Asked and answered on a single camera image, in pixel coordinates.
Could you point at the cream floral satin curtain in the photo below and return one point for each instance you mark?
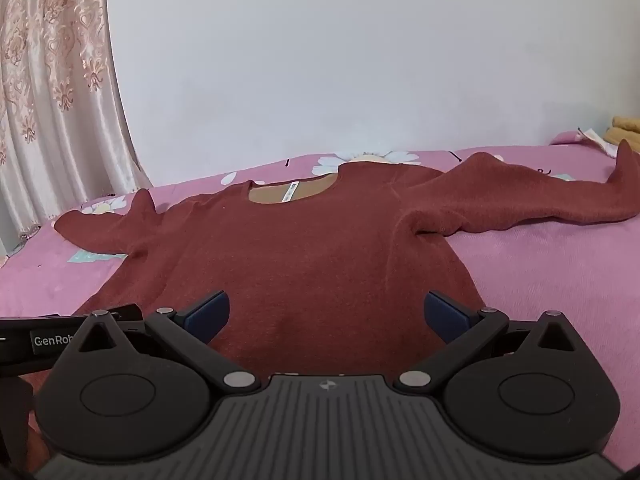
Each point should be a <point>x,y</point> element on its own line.
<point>64,137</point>

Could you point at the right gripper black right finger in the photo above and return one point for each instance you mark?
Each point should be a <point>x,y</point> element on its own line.
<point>528,391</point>

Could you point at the yellow folded cloth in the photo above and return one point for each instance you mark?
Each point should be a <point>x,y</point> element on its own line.
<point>624,129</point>

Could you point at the pink floral bed sheet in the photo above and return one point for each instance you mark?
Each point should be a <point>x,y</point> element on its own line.
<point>591,273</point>

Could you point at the dark red knit sweater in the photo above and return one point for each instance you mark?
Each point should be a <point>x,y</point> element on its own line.
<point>334,282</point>

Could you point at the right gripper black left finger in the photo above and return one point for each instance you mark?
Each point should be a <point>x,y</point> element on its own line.
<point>118,397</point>

